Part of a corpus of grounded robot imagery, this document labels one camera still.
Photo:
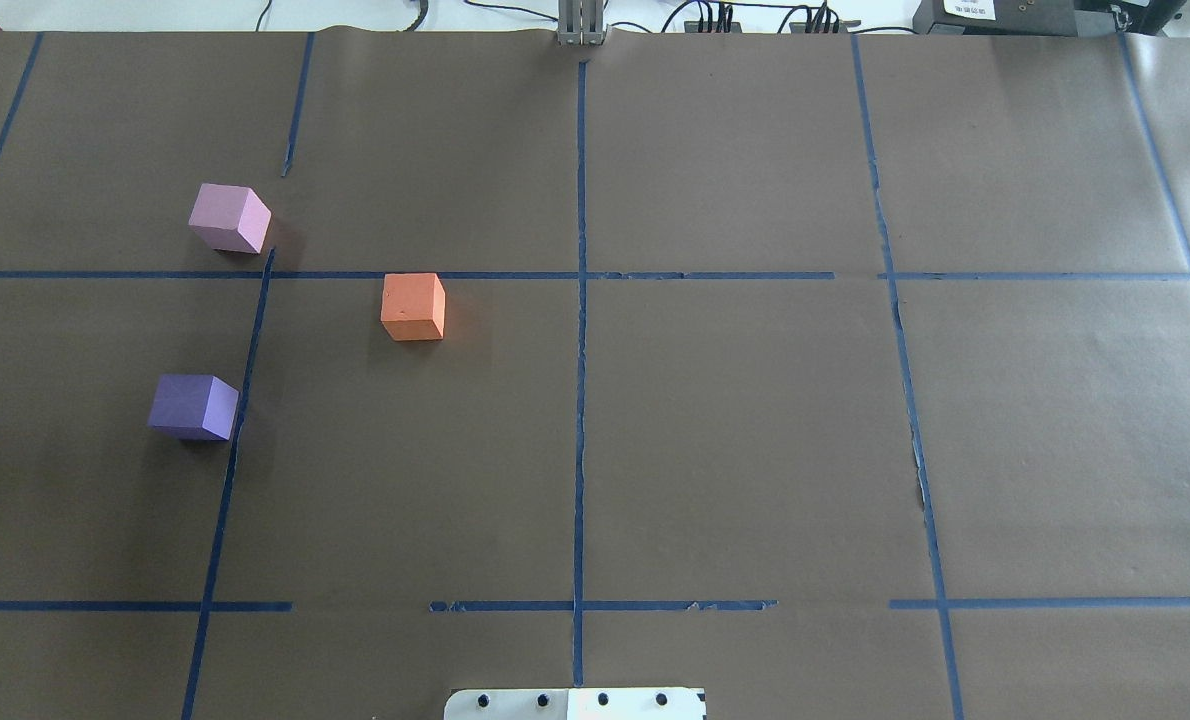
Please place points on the orange foam cube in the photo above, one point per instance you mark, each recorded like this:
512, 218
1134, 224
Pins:
413, 307

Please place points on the brown paper table cover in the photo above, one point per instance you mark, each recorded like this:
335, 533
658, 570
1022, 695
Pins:
838, 377

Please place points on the grey metal camera post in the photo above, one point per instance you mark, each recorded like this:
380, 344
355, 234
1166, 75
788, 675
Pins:
581, 23

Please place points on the purple foam cube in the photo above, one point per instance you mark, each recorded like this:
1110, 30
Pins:
194, 407

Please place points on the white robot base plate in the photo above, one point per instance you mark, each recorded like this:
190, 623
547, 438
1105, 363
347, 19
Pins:
578, 703

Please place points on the black power strip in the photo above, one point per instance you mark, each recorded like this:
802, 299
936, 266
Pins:
719, 24
817, 27

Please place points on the black device with label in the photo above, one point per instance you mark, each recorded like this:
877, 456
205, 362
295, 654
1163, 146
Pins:
1027, 18

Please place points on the pink foam cube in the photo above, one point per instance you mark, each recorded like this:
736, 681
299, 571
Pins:
230, 218

